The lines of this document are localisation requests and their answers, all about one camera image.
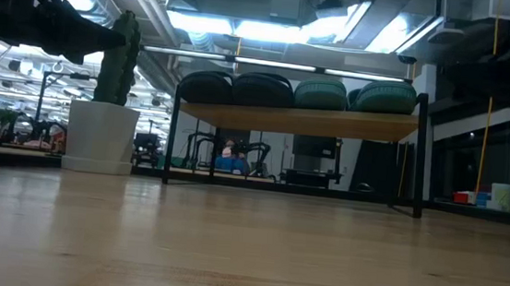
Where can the small ceiling security camera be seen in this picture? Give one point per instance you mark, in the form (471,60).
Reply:
(406,59)

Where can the white cup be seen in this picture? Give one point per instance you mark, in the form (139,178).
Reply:
(501,197)

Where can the small blue box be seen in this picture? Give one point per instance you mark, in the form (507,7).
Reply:
(483,199)

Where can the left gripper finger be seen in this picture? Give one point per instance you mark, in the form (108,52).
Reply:
(75,32)

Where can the black cart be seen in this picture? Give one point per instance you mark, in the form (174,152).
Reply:
(146,142)

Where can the green rubber slide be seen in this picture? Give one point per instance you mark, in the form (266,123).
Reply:
(320,95)
(387,99)

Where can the leafy green plant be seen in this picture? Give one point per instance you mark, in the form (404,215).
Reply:
(5,116)

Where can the wooden shelf with black frame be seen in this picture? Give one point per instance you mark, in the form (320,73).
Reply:
(303,121)

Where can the long ceiling light strip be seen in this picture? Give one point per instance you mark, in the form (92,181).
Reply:
(271,64)

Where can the person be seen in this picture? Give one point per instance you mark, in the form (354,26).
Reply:
(230,161)

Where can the tall green cactus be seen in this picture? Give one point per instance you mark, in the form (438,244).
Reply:
(115,75)

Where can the white faceted plant pot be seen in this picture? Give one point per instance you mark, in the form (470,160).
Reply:
(100,139)

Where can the black rubber slide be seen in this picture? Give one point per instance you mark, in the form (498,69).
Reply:
(262,90)
(206,88)

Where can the black screen on stand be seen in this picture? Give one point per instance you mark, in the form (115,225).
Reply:
(314,146)

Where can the small red box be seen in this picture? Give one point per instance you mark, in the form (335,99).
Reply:
(461,197)

